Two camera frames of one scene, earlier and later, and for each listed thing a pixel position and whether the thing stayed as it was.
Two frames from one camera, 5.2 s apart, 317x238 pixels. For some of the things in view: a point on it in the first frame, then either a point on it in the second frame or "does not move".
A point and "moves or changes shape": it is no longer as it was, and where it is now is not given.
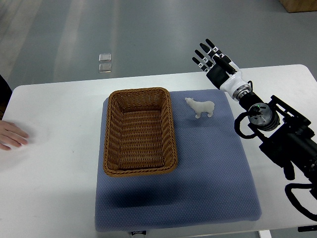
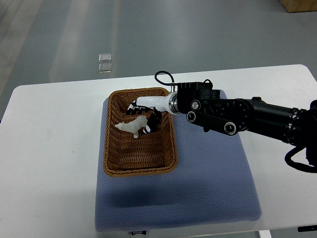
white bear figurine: [207, 106] moves or changes shape
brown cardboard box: [297, 6] does not move
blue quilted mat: [214, 181] does not move
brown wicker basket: [139, 137] does not move
